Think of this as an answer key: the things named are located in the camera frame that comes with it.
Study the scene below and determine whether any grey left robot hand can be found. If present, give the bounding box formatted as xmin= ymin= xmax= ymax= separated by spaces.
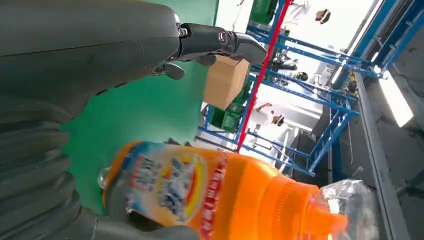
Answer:
xmin=0 ymin=0 xmax=268 ymax=240

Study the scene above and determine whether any orange drink bottle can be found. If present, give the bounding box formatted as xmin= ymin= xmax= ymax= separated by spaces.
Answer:
xmin=97 ymin=140 xmax=380 ymax=240

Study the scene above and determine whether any green table mat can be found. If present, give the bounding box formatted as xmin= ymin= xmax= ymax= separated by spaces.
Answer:
xmin=61 ymin=0 xmax=220 ymax=216

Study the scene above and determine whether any brown cardboard box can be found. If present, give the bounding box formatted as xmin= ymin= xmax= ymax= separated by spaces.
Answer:
xmin=202 ymin=55 xmax=252 ymax=111

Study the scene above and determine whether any green plastic crate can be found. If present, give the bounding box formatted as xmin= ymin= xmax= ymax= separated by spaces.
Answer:
xmin=210 ymin=77 xmax=254 ymax=133
xmin=249 ymin=0 xmax=279 ymax=26

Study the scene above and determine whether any red pole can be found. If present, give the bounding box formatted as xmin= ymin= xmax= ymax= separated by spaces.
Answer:
xmin=236 ymin=0 xmax=293 ymax=152

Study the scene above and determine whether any person with headset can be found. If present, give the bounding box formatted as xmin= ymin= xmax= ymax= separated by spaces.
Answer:
xmin=283 ymin=0 xmax=332 ymax=28
xmin=250 ymin=102 xmax=288 ymax=140

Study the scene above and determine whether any ceiling light panel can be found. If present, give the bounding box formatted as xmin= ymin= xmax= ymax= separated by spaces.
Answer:
xmin=377 ymin=70 xmax=415 ymax=129

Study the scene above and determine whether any blue metal frame table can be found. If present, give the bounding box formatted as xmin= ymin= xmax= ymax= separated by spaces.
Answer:
xmin=198 ymin=0 xmax=424 ymax=177

